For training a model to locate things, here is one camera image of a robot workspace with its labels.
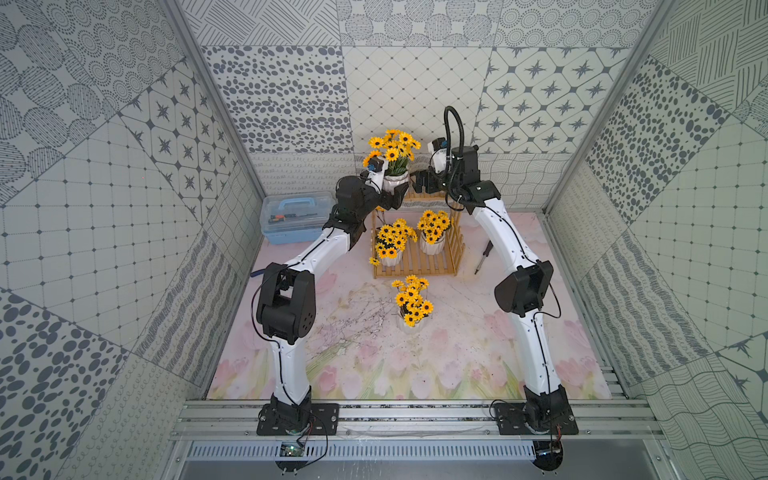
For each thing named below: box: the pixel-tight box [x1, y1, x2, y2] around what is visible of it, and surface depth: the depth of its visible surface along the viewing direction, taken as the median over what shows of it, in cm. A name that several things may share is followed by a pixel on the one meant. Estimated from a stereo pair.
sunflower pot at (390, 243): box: [369, 218, 418, 267], surface depth 93 cm
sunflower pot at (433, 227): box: [417, 210, 451, 255], surface depth 96 cm
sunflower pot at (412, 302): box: [391, 274, 434, 333], surface depth 81 cm
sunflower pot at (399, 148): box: [362, 129, 422, 195], surface depth 80 cm
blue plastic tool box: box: [260, 192, 337, 245], surface depth 109 cm
